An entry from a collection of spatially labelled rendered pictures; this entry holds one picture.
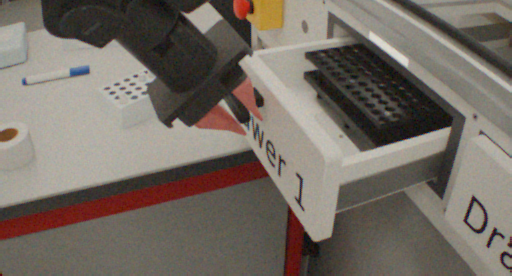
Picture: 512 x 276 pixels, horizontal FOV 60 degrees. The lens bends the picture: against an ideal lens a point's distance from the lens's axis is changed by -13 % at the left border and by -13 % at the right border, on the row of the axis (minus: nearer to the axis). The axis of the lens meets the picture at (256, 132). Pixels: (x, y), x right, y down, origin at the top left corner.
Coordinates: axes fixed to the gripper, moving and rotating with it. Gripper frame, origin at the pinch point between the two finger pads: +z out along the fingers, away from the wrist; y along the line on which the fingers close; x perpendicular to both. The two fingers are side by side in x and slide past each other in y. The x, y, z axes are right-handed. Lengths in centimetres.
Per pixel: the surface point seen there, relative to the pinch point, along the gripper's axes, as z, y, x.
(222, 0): 33, 8, 85
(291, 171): 4.0, 0.1, -5.6
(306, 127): -0.9, 4.2, -7.1
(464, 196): 12.4, 11.9, -16.4
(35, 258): 4.2, -40.3, 14.0
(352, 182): 5.8, 4.0, -10.2
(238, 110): -1.7, 0.1, 0.1
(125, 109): 3.0, -14.7, 24.0
